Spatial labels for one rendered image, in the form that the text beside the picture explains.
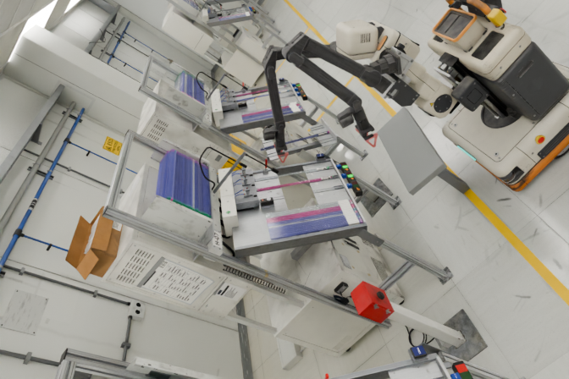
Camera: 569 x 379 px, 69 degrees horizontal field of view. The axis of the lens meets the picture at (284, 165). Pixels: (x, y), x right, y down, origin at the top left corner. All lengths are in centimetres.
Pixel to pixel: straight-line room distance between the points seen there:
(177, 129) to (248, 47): 370
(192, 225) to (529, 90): 181
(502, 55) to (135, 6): 855
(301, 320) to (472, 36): 184
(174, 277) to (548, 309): 185
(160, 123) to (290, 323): 178
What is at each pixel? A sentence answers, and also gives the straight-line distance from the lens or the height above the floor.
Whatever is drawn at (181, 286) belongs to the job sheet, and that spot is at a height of 135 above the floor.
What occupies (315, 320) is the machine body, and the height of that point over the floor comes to 47.
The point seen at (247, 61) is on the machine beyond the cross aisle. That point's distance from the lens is 695.
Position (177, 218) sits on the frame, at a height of 156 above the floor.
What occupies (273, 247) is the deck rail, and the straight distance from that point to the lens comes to 220.
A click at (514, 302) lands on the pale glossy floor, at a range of 254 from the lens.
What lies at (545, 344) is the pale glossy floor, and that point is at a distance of 244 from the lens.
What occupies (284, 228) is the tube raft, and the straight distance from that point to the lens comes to 225.
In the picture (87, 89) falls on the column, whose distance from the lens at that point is 544.
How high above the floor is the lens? 220
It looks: 27 degrees down
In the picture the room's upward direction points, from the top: 60 degrees counter-clockwise
